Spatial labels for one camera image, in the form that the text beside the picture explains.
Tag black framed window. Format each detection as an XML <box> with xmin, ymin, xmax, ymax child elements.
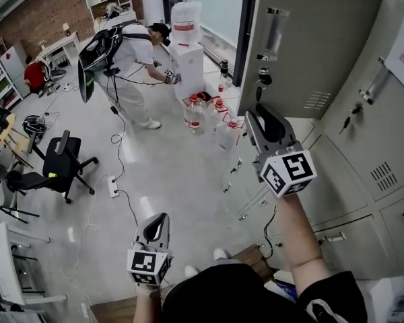
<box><xmin>160</xmin><ymin>0</ymin><xmax>259</xmax><ymax>87</ymax></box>

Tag white cubby shelf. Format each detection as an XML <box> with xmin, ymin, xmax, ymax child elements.
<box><xmin>81</xmin><ymin>0</ymin><xmax>133</xmax><ymax>22</ymax></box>

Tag person's left forearm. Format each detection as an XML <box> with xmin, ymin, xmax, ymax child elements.
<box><xmin>133</xmin><ymin>283</ymin><xmax>165</xmax><ymax>323</ymax></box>

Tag white shoulder strap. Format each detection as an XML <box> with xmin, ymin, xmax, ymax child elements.
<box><xmin>304</xmin><ymin>297</ymin><xmax>335</xmax><ymax>323</ymax></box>

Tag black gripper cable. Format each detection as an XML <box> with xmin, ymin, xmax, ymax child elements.
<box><xmin>263</xmin><ymin>205</ymin><xmax>279</xmax><ymax>260</ymax></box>

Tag black round floor fan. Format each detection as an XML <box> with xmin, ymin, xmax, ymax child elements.
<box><xmin>22</xmin><ymin>114</ymin><xmax>48</xmax><ymax>145</ymax></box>

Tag grey metal locker cabinet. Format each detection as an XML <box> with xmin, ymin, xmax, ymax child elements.
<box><xmin>222</xmin><ymin>0</ymin><xmax>404</xmax><ymax>284</ymax></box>

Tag wooden platform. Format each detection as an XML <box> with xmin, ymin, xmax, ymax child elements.
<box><xmin>89</xmin><ymin>243</ymin><xmax>275</xmax><ymax>323</ymax></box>

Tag person's right forearm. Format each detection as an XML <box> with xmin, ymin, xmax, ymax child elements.
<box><xmin>274</xmin><ymin>192</ymin><xmax>333</xmax><ymax>295</ymax></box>

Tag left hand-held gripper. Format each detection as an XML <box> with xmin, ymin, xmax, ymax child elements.
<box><xmin>126</xmin><ymin>213</ymin><xmax>174</xmax><ymax>287</ymax></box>

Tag black floor cable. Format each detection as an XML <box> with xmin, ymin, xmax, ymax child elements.
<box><xmin>110</xmin><ymin>106</ymin><xmax>139</xmax><ymax>229</ymax></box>

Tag dark grey chair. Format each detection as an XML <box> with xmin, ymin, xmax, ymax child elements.
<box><xmin>0</xmin><ymin>146</ymin><xmax>42</xmax><ymax>225</ymax></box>

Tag white work desk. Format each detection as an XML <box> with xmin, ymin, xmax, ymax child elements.
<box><xmin>0</xmin><ymin>221</ymin><xmax>69</xmax><ymax>311</ymax></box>

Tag black key bunch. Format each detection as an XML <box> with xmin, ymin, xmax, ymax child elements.
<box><xmin>255</xmin><ymin>66</ymin><xmax>274</xmax><ymax>102</ymax></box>

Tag white water dispenser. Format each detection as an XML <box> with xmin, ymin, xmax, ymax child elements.
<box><xmin>168</xmin><ymin>41</ymin><xmax>205</xmax><ymax>101</ymax></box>

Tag black office chair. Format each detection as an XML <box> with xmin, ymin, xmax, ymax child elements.
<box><xmin>41</xmin><ymin>129</ymin><xmax>100</xmax><ymax>205</ymax></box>

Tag round wooden table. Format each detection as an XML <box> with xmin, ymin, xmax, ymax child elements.
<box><xmin>0</xmin><ymin>112</ymin><xmax>18</xmax><ymax>148</ymax></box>

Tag clear water jug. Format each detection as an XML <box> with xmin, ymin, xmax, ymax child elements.
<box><xmin>215</xmin><ymin>112</ymin><xmax>242</xmax><ymax>153</ymax></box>
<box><xmin>182</xmin><ymin>94</ymin><xmax>205</xmax><ymax>134</ymax></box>
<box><xmin>204</xmin><ymin>96</ymin><xmax>225</xmax><ymax>133</ymax></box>

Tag person's black shirt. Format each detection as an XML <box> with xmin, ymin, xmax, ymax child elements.
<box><xmin>160</xmin><ymin>263</ymin><xmax>368</xmax><ymax>323</ymax></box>

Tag white refrigerator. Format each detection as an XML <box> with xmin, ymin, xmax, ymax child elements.
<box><xmin>0</xmin><ymin>43</ymin><xmax>30</xmax><ymax>98</ymax></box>

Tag white power strip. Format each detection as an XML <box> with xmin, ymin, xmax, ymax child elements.
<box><xmin>106</xmin><ymin>174</ymin><xmax>121</xmax><ymax>199</ymax></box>

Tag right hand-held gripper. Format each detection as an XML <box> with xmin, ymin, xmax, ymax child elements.
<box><xmin>244</xmin><ymin>102</ymin><xmax>318</xmax><ymax>199</ymax></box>

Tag large water dispenser bottle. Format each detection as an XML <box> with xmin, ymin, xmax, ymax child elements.
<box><xmin>170</xmin><ymin>1</ymin><xmax>203</xmax><ymax>46</ymax></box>

